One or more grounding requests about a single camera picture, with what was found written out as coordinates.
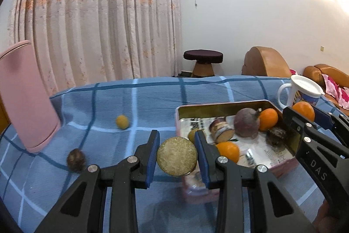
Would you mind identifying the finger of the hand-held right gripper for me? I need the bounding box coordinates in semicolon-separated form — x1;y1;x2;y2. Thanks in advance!
282;106;349;233
313;107;349;151

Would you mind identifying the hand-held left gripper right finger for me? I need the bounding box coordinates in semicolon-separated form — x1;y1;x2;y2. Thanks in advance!
193;130;314;233

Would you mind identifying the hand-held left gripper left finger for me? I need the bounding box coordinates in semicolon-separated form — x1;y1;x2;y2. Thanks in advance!
35;129;161;233

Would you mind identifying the pink tin box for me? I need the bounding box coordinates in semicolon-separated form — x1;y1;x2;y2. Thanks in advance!
174;100;300;203

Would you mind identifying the large orange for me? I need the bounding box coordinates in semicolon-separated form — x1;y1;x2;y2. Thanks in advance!
258;108;279;131

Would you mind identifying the pink cloth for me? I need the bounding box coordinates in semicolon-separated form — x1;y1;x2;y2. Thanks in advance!
322;73;349;109

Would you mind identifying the white printed mug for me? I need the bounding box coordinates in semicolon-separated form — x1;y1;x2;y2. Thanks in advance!
277;77;322;109

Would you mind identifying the dark wrinkled round fruit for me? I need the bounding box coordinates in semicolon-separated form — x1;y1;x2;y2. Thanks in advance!
266;127;288;147

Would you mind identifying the brown leather sofa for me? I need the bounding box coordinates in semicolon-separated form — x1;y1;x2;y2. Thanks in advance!
303;64;349;110

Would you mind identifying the newspaper lining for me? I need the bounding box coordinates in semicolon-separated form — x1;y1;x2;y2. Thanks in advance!
180;116;296;168

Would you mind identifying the blue plaid blanket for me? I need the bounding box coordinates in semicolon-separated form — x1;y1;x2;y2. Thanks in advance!
0;75;349;233

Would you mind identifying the brown round fruit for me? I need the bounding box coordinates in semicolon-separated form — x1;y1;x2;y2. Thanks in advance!
67;149;86;171

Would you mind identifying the brown leather armchair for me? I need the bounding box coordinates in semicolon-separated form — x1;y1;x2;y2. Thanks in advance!
241;46;292;78

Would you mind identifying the round dark-topped stool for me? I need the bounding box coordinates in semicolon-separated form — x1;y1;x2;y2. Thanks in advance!
183;50;223;78

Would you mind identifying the pink container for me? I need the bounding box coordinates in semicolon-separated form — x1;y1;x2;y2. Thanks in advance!
0;40;61;153

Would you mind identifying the pale floral curtain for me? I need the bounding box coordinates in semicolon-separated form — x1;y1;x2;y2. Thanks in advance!
8;0;183;97

